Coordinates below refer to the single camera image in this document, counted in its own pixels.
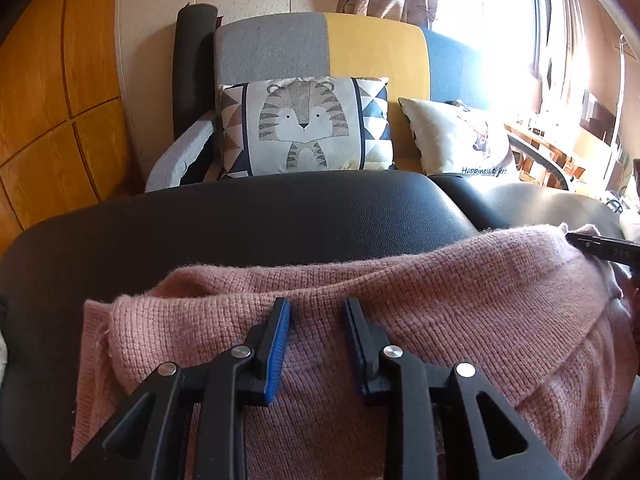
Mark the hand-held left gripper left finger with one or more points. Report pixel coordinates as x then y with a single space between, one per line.
277 355

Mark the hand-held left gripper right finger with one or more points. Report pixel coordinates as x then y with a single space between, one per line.
356 355

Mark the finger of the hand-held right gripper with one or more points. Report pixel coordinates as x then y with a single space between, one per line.
610 247

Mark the pink knitted sweater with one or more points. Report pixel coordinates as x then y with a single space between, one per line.
450 300

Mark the cluttered wooden desk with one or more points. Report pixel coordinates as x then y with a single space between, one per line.
590 150

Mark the grey chair armrest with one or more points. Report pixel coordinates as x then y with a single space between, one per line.
550 165

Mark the deer print pillow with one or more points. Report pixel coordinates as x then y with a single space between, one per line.
450 140

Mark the tiger print pillow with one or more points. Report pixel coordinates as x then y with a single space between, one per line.
300 125

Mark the window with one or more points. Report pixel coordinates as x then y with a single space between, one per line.
490 25

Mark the grey yellow blue sofa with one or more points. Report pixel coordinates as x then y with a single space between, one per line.
370 50

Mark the black rolled mat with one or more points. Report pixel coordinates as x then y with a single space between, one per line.
192 60

